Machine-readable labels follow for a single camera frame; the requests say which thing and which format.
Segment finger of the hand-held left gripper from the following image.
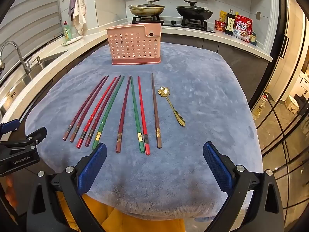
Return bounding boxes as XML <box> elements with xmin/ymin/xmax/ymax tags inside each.
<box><xmin>23</xmin><ymin>127</ymin><xmax>48</xmax><ymax>150</ymax></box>
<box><xmin>0</xmin><ymin>118</ymin><xmax>20</xmax><ymax>142</ymax></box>

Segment brown chopstick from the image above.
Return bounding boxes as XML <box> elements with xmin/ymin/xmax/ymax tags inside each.
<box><xmin>151</xmin><ymin>73</ymin><xmax>162</xmax><ymax>149</ymax></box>

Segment red snack packet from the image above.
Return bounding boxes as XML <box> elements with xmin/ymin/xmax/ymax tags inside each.
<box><xmin>214</xmin><ymin>20</ymin><xmax>227</xmax><ymax>32</ymax></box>

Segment bright red chopstick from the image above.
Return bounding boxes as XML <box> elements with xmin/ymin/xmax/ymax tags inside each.
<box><xmin>76</xmin><ymin>77</ymin><xmax>117</xmax><ymax>149</ymax></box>
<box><xmin>138</xmin><ymin>76</ymin><xmax>151</xmax><ymax>156</ymax></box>

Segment red white cereal bag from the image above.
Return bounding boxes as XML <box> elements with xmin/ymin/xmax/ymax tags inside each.
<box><xmin>233</xmin><ymin>14</ymin><xmax>253</xmax><ymax>41</ymax></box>

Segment dark base cabinet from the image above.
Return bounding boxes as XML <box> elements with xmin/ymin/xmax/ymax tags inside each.
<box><xmin>159</xmin><ymin>32</ymin><xmax>269</xmax><ymax>107</ymax></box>

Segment gold flower spoon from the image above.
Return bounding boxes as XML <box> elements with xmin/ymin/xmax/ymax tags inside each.
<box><xmin>158</xmin><ymin>86</ymin><xmax>186</xmax><ymax>127</ymax></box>

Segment black framed glass door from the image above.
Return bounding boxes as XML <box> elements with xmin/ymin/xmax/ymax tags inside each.
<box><xmin>249</xmin><ymin>0</ymin><xmax>309</xmax><ymax>223</ymax></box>

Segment white kitchen counter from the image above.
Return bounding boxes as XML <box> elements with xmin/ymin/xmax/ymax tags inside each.
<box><xmin>0</xmin><ymin>25</ymin><xmax>273</xmax><ymax>126</ymax></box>

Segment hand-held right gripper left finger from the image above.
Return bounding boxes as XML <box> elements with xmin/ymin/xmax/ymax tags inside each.
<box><xmin>26</xmin><ymin>142</ymin><xmax>108</xmax><ymax>232</ymax></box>

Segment green dish soap bottle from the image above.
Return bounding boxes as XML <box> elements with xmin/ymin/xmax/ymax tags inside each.
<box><xmin>63</xmin><ymin>20</ymin><xmax>73</xmax><ymax>41</ymax></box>

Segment white plate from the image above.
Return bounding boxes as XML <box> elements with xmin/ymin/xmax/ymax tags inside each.
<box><xmin>61</xmin><ymin>36</ymin><xmax>84</xmax><ymax>46</ymax></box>

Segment white box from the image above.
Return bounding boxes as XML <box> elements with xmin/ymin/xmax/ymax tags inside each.
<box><xmin>285</xmin><ymin>94</ymin><xmax>301</xmax><ymax>114</ymax></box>

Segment person's left hand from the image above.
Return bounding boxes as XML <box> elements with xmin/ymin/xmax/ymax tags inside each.
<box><xmin>5</xmin><ymin>175</ymin><xmax>18</xmax><ymax>207</ymax></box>

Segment dark red twisted chopstick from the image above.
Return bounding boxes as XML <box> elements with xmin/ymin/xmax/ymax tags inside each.
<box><xmin>84</xmin><ymin>76</ymin><xmax>121</xmax><ymax>148</ymax></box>

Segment cooking oil bottle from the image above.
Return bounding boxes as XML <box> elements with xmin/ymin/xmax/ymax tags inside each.
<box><xmin>252</xmin><ymin>94</ymin><xmax>268</xmax><ymax>120</ymax></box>

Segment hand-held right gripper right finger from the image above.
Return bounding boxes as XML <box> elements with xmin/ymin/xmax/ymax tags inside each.
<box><xmin>203</xmin><ymin>141</ymin><xmax>284</xmax><ymax>232</ymax></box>

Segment green twisted chopstick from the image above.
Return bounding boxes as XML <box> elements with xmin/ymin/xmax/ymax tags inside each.
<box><xmin>91</xmin><ymin>76</ymin><xmax>125</xmax><ymax>150</ymax></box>

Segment blue-grey plush blanket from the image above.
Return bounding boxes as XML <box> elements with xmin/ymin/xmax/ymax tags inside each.
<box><xmin>25</xmin><ymin>42</ymin><xmax>264</xmax><ymax>220</ymax></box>

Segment black gas stove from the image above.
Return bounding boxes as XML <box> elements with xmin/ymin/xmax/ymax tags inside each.
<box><xmin>132</xmin><ymin>14</ymin><xmax>216</xmax><ymax>34</ymax></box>

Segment dark sauce bottle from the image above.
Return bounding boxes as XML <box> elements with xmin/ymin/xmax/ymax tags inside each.
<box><xmin>225</xmin><ymin>9</ymin><xmax>236</xmax><ymax>35</ymax></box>

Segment pink perforated utensil holder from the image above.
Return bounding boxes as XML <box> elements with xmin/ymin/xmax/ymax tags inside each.
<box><xmin>106</xmin><ymin>24</ymin><xmax>162</xmax><ymax>66</ymax></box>

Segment steel kitchen sink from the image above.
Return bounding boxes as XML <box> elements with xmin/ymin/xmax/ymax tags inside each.
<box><xmin>0</xmin><ymin>51</ymin><xmax>68</xmax><ymax>116</ymax></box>

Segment purple hanging cloth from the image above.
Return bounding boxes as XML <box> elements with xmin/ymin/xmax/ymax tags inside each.
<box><xmin>68</xmin><ymin>0</ymin><xmax>77</xmax><ymax>21</ymax></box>

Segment yellow cloth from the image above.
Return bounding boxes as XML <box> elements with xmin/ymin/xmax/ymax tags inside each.
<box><xmin>55</xmin><ymin>191</ymin><xmax>186</xmax><ymax>232</ymax></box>

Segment white window blinds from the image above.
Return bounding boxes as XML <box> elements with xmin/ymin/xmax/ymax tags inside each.
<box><xmin>0</xmin><ymin>0</ymin><xmax>63</xmax><ymax>61</ymax></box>

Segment black wok with lid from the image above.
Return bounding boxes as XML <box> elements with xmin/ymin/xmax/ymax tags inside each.
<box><xmin>176</xmin><ymin>0</ymin><xmax>213</xmax><ymax>21</ymax></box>

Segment maroon chopstick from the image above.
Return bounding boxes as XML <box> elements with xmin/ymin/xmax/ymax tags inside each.
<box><xmin>70</xmin><ymin>76</ymin><xmax>110</xmax><ymax>142</ymax></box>
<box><xmin>63</xmin><ymin>76</ymin><xmax>107</xmax><ymax>141</ymax></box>

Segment chrome kitchen faucet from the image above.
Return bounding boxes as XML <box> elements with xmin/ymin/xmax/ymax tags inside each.
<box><xmin>0</xmin><ymin>41</ymin><xmax>33</xmax><ymax>74</ymax></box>

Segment beige wok with lid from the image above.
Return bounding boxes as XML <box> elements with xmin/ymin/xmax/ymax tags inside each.
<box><xmin>128</xmin><ymin>0</ymin><xmax>166</xmax><ymax>16</ymax></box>

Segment white hanging towel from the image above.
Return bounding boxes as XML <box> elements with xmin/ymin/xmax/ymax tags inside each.
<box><xmin>73</xmin><ymin>0</ymin><xmax>87</xmax><ymax>35</ymax></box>

